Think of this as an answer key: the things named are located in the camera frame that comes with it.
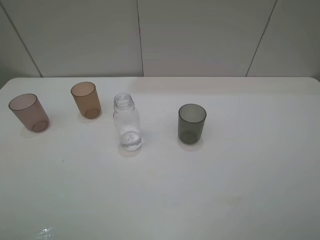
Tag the clear plastic water bottle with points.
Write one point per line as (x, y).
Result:
(126, 120)

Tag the grey translucent plastic cup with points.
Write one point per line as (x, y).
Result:
(191, 120)

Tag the brown translucent plastic cup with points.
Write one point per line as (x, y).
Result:
(87, 100)

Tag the pink translucent plastic cup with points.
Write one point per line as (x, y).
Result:
(28, 109)

